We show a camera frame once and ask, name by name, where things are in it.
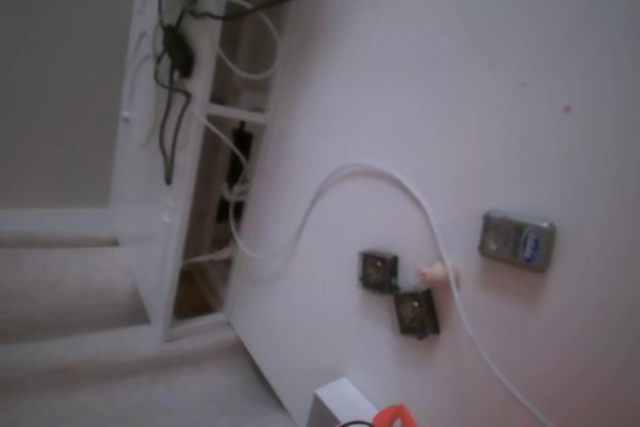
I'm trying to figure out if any white cardboard bin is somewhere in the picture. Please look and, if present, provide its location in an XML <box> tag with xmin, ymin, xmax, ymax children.
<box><xmin>307</xmin><ymin>375</ymin><xmax>379</xmax><ymax>427</ymax></box>

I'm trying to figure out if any black clear-lidded ink pad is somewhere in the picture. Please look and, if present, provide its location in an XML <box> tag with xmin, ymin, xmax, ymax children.
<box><xmin>392</xmin><ymin>288</ymin><xmax>442</xmax><ymax>340</ymax></box>
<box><xmin>358</xmin><ymin>250</ymin><xmax>400</xmax><ymax>295</ymax></box>

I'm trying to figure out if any small beige animal figurine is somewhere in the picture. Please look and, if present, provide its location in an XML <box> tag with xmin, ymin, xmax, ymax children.
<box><xmin>418</xmin><ymin>259</ymin><xmax>460</xmax><ymax>291</ymax></box>

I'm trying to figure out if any grey metal tin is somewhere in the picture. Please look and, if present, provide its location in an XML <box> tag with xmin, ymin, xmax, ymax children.
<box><xmin>478</xmin><ymin>210</ymin><xmax>557</xmax><ymax>274</ymax></box>

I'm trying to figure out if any long white usb cable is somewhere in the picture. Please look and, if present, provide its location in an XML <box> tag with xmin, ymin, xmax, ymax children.
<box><xmin>229</xmin><ymin>162</ymin><xmax>551</xmax><ymax>427</ymax></box>

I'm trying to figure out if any looped white cable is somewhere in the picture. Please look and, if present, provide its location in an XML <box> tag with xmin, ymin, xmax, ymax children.
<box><xmin>192</xmin><ymin>0</ymin><xmax>280</xmax><ymax>81</ymax></box>

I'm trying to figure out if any thick black cable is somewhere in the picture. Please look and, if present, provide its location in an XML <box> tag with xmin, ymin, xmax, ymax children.
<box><xmin>153</xmin><ymin>0</ymin><xmax>317</xmax><ymax>186</ymax></box>

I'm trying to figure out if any white furniture frame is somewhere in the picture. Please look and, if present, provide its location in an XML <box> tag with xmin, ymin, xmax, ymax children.
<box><xmin>0</xmin><ymin>0</ymin><xmax>291</xmax><ymax>346</ymax></box>

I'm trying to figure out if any black inline cable adapter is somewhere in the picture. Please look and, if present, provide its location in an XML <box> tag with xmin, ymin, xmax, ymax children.
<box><xmin>162</xmin><ymin>24</ymin><xmax>197</xmax><ymax>80</ymax></box>

